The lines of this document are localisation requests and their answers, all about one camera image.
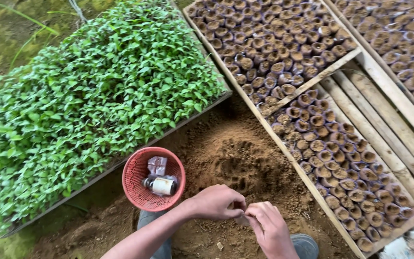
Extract person's left hand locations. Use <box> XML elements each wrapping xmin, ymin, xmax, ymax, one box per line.
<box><xmin>184</xmin><ymin>184</ymin><xmax>247</xmax><ymax>221</ymax></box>

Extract person's right hand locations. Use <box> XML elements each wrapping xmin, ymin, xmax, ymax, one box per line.
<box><xmin>245</xmin><ymin>201</ymin><xmax>299</xmax><ymax>258</ymax></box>

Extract small clear plastic polybag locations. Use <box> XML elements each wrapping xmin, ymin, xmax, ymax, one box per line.
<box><xmin>234</xmin><ymin>214</ymin><xmax>253</xmax><ymax>228</ymax></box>

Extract heap of brown soil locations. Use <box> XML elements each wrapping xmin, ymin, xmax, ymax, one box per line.
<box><xmin>178</xmin><ymin>120</ymin><xmax>303</xmax><ymax>204</ymax></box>

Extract person's grey right boot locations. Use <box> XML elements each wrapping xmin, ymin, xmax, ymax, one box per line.
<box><xmin>290</xmin><ymin>234</ymin><xmax>319</xmax><ymax>259</ymax></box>

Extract person's grey boot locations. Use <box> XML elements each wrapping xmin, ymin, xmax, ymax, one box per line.
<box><xmin>290</xmin><ymin>234</ymin><xmax>319</xmax><ymax>259</ymax></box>
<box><xmin>137</xmin><ymin>210</ymin><xmax>173</xmax><ymax>259</ymax></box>

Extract dark bottle with white label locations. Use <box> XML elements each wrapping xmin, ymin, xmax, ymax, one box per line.
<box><xmin>142</xmin><ymin>177</ymin><xmax>177</xmax><ymax>196</ymax></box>

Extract person's grey left boot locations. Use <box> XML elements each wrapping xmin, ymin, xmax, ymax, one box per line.
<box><xmin>137</xmin><ymin>210</ymin><xmax>173</xmax><ymax>259</ymax></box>

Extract clear plastic packet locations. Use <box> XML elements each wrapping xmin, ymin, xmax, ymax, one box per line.
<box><xmin>147</xmin><ymin>156</ymin><xmax>168</xmax><ymax>176</ymax></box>

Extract group of soil-filled polybags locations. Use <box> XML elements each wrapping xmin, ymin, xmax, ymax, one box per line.
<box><xmin>266</xmin><ymin>90</ymin><xmax>414</xmax><ymax>252</ymax></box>
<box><xmin>185</xmin><ymin>0</ymin><xmax>358</xmax><ymax>112</ymax></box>

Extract black seedling tray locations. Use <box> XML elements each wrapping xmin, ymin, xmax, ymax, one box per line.
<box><xmin>0</xmin><ymin>90</ymin><xmax>233</xmax><ymax>239</ymax></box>

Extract red plastic basket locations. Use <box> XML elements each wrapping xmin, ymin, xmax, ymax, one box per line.
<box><xmin>122</xmin><ymin>147</ymin><xmax>186</xmax><ymax>212</ymax></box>

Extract bamboo slat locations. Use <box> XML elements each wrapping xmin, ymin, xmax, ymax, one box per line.
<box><xmin>345</xmin><ymin>63</ymin><xmax>414</xmax><ymax>173</ymax></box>
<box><xmin>318</xmin><ymin>77</ymin><xmax>414</xmax><ymax>204</ymax></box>
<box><xmin>333</xmin><ymin>70</ymin><xmax>414</xmax><ymax>193</ymax></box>

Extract bed of green seedlings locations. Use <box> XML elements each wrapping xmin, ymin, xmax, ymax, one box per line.
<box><xmin>0</xmin><ymin>0</ymin><xmax>227</xmax><ymax>236</ymax></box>

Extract wooden tray of soil polybags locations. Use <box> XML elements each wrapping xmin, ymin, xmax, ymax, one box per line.
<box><xmin>322</xmin><ymin>0</ymin><xmax>414</xmax><ymax>130</ymax></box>

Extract long grass blades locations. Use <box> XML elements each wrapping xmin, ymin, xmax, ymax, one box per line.
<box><xmin>0</xmin><ymin>0</ymin><xmax>87</xmax><ymax>69</ymax></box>

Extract long wooden frame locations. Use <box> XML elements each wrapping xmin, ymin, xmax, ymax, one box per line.
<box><xmin>182</xmin><ymin>0</ymin><xmax>414</xmax><ymax>259</ymax></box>

